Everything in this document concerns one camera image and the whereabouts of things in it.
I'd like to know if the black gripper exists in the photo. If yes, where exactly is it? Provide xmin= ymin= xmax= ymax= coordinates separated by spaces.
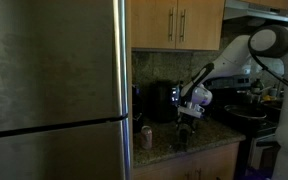
xmin=176 ymin=111 xmax=198 ymax=143

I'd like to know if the round dark green bottle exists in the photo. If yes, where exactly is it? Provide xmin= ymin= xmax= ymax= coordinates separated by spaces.
xmin=250 ymin=78 xmax=265 ymax=95

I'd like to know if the wooden base cabinet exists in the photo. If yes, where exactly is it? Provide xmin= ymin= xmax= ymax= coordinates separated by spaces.
xmin=132 ymin=141 xmax=241 ymax=180

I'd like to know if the pink soda can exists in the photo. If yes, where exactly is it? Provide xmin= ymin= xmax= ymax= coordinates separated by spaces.
xmin=140 ymin=125 xmax=154 ymax=150

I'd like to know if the black coffee maker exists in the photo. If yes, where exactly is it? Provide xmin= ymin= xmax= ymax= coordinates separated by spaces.
xmin=132 ymin=84 xmax=145 ymax=134
xmin=147 ymin=79 xmax=182 ymax=124

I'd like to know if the black kitchen stove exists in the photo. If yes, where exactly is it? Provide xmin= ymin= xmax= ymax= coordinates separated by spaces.
xmin=203 ymin=75 xmax=282 ymax=180

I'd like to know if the black frying pan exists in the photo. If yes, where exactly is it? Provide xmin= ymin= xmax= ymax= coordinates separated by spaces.
xmin=223 ymin=104 xmax=268 ymax=120

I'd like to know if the small white cup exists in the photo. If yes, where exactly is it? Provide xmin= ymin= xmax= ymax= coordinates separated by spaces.
xmin=269 ymin=87 xmax=279 ymax=98

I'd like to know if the range hood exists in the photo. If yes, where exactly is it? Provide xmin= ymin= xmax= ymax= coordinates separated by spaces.
xmin=223 ymin=0 xmax=288 ymax=25

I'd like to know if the stainless steel refrigerator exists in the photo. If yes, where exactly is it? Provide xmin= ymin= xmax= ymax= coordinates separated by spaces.
xmin=0 ymin=0 xmax=132 ymax=180

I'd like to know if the wooden cabinet above hood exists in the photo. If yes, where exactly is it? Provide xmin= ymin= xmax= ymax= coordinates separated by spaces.
xmin=240 ymin=0 xmax=288 ymax=10

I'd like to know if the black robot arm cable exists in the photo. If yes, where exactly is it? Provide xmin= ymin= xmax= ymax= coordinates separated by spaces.
xmin=248 ymin=38 xmax=288 ymax=98

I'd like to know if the metal cabinet door handle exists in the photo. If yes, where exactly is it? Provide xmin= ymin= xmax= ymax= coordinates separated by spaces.
xmin=168 ymin=7 xmax=175 ymax=43
xmin=179 ymin=8 xmax=187 ymax=43

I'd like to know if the wooden wall cabinet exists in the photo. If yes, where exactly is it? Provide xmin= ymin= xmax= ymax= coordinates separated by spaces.
xmin=131 ymin=0 xmax=226 ymax=52

